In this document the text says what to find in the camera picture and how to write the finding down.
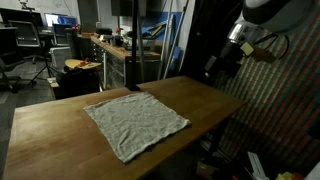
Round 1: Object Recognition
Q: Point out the black tripod stand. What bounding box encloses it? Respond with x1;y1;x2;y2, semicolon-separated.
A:
27;51;56;85

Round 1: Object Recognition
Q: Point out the black office chair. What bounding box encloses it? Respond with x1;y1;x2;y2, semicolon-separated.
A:
9;20;46;64

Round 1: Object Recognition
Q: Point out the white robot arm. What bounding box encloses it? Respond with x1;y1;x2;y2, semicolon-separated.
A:
204;0;319;78

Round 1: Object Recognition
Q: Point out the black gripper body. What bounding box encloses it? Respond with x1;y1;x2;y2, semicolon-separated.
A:
204;42;243;78

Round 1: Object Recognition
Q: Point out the lit computer monitor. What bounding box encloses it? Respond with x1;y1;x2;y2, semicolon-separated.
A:
45;13;77;27

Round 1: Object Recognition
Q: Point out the wooden top workbench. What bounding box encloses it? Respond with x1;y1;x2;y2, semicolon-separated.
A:
90;36;160;90

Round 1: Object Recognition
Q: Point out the black vertical pole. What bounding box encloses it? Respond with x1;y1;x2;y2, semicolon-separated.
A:
128;0;139;91

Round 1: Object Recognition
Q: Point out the white woven towel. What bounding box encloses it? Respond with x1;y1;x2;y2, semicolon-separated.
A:
83;92;191;163

